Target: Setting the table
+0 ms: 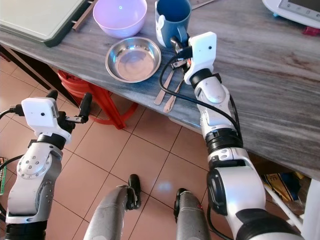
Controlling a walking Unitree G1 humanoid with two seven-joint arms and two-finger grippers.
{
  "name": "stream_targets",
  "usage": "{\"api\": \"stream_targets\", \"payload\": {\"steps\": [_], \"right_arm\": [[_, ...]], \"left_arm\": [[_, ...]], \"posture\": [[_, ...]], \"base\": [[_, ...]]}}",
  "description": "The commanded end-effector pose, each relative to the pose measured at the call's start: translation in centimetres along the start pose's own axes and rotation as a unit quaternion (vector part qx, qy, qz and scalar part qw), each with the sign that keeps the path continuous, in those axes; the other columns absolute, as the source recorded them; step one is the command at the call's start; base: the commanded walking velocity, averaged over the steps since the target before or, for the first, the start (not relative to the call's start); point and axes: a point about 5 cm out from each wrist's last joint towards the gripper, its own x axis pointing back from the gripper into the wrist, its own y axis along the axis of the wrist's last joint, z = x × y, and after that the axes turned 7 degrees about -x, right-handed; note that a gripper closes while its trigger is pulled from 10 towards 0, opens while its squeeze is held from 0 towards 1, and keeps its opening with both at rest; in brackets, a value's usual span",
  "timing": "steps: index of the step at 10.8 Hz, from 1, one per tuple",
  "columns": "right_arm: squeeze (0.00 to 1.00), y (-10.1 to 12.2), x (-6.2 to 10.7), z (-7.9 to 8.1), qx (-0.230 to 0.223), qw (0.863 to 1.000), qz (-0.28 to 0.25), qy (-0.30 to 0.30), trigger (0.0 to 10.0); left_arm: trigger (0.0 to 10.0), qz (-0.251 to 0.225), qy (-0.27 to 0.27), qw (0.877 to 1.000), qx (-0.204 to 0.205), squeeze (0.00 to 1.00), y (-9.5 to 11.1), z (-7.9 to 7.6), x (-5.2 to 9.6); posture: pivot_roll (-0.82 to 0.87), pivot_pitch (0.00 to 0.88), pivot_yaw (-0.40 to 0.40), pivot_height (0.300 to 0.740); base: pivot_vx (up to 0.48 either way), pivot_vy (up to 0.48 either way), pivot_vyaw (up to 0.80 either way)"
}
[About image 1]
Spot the dark wooden table frame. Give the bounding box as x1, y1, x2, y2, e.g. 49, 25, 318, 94
0, 47, 67, 92

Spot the purple plastic bowl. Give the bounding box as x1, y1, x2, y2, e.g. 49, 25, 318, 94
93, 0, 148, 40

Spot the short metal spoon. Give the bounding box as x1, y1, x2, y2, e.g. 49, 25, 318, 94
154, 70, 176, 106

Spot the white kitchen appliance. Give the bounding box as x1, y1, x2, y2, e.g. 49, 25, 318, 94
262, 0, 320, 30

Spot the grey left robot leg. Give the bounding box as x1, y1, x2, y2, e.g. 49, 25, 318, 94
82, 174, 142, 240

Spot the printed green package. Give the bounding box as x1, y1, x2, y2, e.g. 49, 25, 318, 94
0, 157, 7, 196

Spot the long metal spoon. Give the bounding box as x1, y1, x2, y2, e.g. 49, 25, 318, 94
163, 75, 186, 113

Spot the blue mug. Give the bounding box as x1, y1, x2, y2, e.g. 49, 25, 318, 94
155, 0, 192, 50

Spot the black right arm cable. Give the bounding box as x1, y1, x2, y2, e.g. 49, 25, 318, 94
159, 61, 242, 137

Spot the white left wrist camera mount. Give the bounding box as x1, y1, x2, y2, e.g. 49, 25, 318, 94
21, 96, 74, 146

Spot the long black left arm cable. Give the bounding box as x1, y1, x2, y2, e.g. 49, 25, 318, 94
0, 105, 26, 122

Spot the grey right robot leg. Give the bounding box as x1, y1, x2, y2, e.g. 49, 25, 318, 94
174, 188, 212, 240

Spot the white plastic container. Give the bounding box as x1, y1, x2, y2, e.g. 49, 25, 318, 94
167, 116, 204, 134

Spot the stainless steel bowl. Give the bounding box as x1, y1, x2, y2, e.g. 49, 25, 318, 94
105, 36, 163, 84

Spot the short black left arm cable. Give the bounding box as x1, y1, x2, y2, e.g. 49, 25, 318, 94
0, 155, 27, 173

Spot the yellow blue printed package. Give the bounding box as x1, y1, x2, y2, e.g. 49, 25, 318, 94
262, 172, 307, 204

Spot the white pole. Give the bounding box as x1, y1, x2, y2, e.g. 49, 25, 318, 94
262, 179, 320, 240

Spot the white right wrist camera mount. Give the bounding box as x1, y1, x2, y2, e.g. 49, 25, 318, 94
184, 31, 218, 85

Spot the red plastic stool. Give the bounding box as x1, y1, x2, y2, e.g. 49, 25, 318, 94
57, 69, 132, 126

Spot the green-rimmed white tray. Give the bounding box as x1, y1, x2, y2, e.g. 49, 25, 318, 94
0, 0, 92, 48

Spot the grey robot leg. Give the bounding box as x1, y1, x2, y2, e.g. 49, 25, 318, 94
174, 188, 212, 240
82, 174, 142, 240

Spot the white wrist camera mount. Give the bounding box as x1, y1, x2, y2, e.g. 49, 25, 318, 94
21, 96, 74, 146
184, 31, 218, 85

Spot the small red object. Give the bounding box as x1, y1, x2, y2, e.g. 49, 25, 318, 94
302, 26, 320, 37

